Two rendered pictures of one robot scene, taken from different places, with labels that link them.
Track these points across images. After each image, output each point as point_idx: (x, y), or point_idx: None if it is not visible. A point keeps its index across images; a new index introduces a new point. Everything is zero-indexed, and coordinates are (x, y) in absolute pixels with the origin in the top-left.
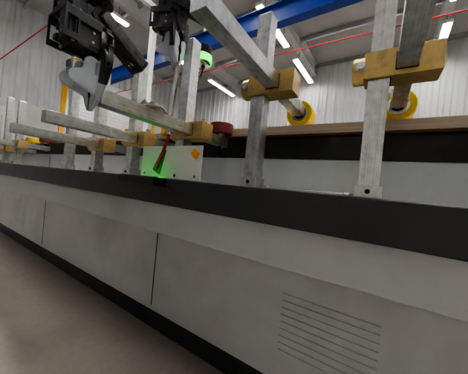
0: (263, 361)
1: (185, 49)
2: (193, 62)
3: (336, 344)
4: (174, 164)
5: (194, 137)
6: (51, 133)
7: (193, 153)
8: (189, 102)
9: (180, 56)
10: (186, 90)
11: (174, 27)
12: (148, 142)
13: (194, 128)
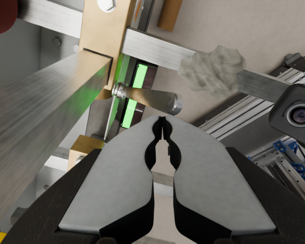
0: None
1: (77, 188)
2: None
3: None
4: (128, 56)
5: (132, 18)
6: (141, 241)
7: (136, 15)
8: (87, 68)
9: (144, 138)
10: (84, 93)
11: (303, 221)
12: (92, 142)
13: (129, 21)
